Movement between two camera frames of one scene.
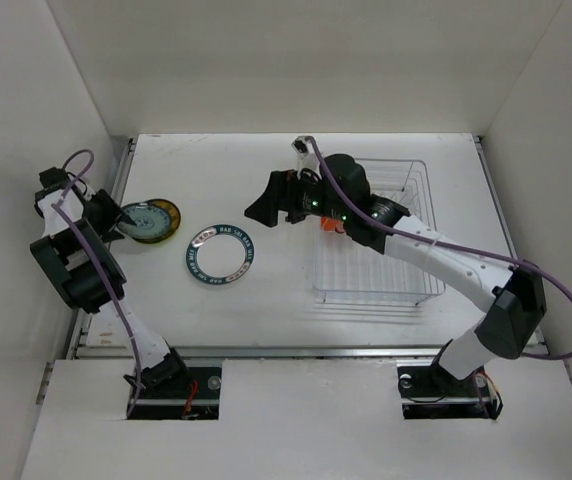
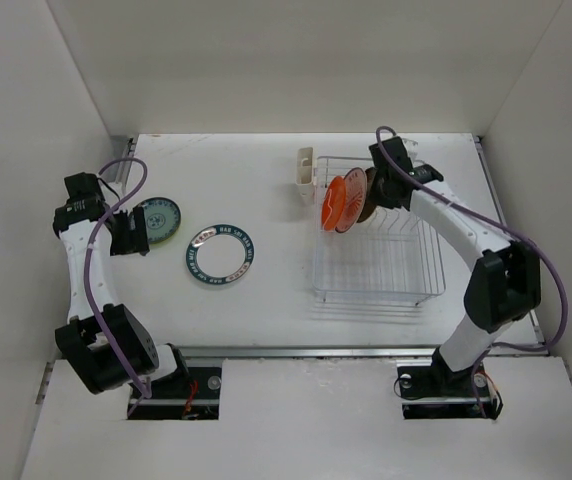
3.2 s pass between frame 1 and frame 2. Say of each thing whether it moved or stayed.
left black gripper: moved
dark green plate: moved
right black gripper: moved
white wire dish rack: stayed
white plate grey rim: stayed
